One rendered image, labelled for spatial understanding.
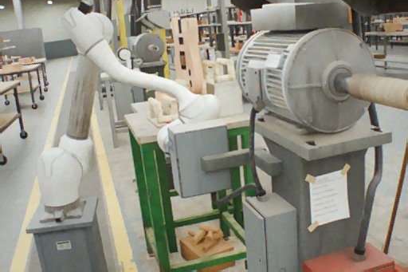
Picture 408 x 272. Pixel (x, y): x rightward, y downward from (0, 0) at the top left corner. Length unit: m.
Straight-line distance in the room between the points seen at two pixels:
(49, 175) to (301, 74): 1.16
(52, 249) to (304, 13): 1.35
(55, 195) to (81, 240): 0.21
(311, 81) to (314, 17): 0.16
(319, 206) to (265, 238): 0.16
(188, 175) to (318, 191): 0.38
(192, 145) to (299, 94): 0.38
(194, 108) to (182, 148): 0.47
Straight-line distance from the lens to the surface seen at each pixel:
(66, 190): 1.85
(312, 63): 1.04
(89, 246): 1.89
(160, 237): 2.24
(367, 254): 1.24
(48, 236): 1.89
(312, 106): 1.05
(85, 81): 1.92
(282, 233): 1.18
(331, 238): 1.23
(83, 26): 1.73
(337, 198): 1.18
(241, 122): 2.16
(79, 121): 1.97
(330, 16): 1.12
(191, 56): 2.17
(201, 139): 1.27
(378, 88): 0.91
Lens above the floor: 1.41
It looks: 12 degrees down
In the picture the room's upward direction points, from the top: 6 degrees counter-clockwise
